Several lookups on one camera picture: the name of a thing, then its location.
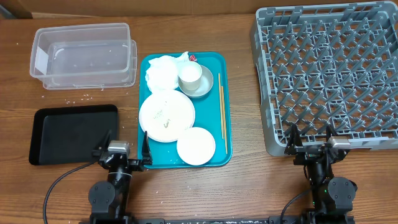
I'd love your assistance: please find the grey bowl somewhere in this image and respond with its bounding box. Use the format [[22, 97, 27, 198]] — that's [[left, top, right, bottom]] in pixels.
[[178, 65, 214, 98]]

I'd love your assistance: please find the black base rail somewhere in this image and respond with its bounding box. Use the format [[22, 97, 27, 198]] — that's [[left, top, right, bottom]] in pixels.
[[79, 215, 355, 224]]

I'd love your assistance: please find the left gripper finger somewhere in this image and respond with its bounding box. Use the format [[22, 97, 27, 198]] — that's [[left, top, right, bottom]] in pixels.
[[97, 129, 112, 151], [141, 131, 153, 165]]

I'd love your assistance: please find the white plate with rice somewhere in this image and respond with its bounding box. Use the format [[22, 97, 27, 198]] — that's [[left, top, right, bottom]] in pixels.
[[139, 90, 195, 143]]

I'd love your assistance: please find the black plastic tray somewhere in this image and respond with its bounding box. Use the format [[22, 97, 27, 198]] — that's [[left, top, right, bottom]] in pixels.
[[29, 105, 119, 166]]

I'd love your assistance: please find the red snack wrapper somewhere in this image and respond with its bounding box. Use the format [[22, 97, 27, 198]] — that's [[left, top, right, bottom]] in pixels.
[[189, 54, 197, 62]]

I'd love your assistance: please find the wooden chopstick left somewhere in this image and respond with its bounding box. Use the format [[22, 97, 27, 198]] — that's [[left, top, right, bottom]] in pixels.
[[218, 73, 224, 139]]

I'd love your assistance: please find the grey dishwasher rack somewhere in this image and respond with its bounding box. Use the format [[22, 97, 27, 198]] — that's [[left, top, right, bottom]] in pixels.
[[250, 1, 397, 156]]

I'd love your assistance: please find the small pink bowl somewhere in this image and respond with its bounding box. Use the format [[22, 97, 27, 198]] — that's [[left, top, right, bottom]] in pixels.
[[177, 127, 216, 166]]

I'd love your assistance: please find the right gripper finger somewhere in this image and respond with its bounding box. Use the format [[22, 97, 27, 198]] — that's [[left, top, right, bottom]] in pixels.
[[325, 124, 337, 146], [284, 124, 303, 155]]

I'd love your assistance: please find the white napkin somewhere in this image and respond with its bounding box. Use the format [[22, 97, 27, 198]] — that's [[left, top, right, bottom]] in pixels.
[[145, 51, 189, 93]]

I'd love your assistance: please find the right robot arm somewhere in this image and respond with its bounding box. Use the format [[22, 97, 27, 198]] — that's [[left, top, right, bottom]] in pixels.
[[280, 124, 358, 224]]

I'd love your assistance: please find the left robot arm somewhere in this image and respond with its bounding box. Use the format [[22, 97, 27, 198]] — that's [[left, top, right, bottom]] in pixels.
[[88, 131, 152, 223]]

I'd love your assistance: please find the white paper cup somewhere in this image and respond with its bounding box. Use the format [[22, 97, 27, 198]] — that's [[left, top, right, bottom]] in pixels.
[[178, 61, 202, 91]]

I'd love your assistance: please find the clear plastic bin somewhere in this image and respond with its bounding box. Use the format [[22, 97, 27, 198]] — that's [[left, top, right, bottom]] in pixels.
[[29, 23, 137, 90]]

